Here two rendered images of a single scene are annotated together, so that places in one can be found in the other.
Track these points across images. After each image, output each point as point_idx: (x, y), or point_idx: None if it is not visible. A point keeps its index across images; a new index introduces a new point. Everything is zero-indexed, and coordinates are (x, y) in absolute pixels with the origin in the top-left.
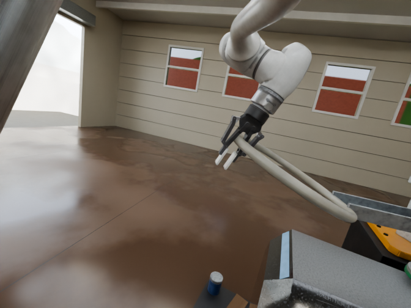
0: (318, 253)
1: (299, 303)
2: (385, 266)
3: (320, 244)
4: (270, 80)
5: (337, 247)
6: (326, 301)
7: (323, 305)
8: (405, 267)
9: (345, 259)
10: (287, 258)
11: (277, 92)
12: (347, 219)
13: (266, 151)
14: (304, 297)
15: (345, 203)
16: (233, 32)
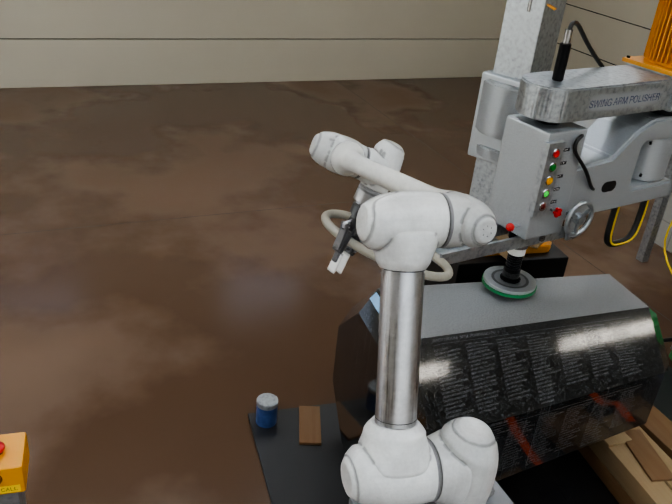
0: None
1: (423, 356)
2: (467, 284)
3: None
4: (376, 185)
5: (426, 285)
6: (440, 343)
7: (439, 347)
8: (482, 278)
9: (437, 296)
10: None
11: (383, 193)
12: (450, 278)
13: (342, 215)
14: (425, 349)
15: None
16: (358, 174)
